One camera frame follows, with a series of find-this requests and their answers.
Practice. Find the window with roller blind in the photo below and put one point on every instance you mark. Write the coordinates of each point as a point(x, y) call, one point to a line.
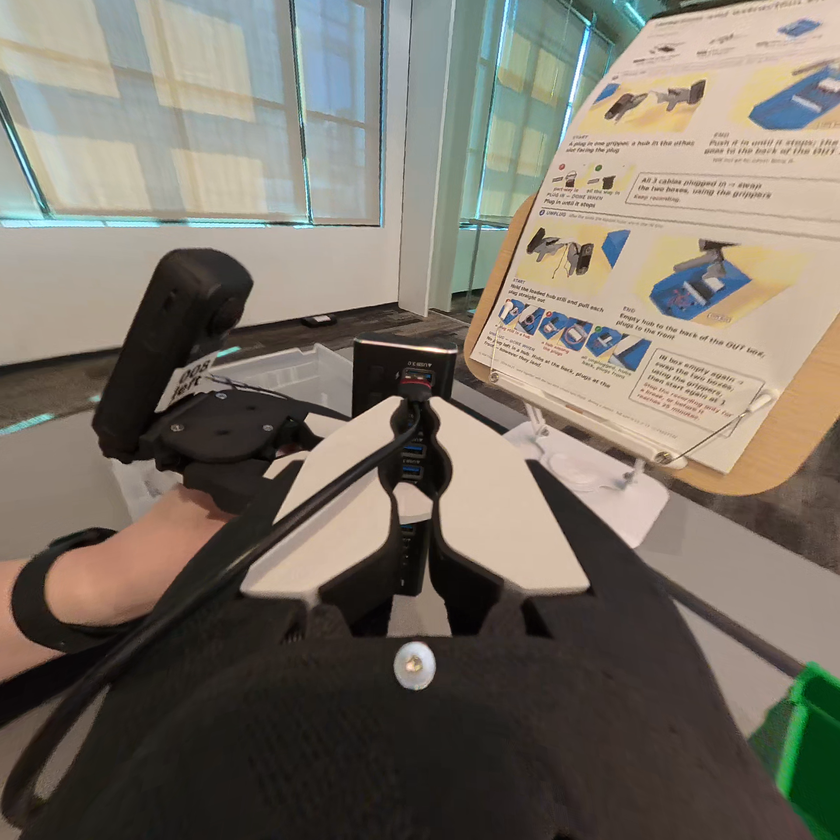
point(164, 98)
point(525, 131)

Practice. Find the person's left hand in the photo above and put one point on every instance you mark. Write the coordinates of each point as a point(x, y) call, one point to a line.
point(170, 551)

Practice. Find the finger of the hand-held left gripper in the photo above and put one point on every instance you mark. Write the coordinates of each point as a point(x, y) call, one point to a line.
point(413, 502)

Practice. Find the green box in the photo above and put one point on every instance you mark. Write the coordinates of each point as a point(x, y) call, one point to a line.
point(814, 754)

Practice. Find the black floor box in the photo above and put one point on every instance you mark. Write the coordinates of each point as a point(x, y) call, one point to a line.
point(320, 321)

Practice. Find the white stand base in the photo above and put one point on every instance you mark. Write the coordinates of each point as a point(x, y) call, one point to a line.
point(630, 512)

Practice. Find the printed instruction sheet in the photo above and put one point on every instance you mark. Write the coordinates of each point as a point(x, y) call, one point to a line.
point(689, 197)

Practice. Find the clear plastic box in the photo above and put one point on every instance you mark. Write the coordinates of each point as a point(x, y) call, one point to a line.
point(289, 374)

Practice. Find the wooden document board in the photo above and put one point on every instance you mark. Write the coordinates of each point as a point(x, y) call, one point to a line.
point(797, 453)

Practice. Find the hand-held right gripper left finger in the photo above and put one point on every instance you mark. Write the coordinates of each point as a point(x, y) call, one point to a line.
point(308, 538)

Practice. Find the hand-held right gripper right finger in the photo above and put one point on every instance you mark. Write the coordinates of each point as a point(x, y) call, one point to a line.
point(505, 525)

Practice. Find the black usb hub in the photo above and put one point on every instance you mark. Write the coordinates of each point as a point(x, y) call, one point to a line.
point(374, 367)

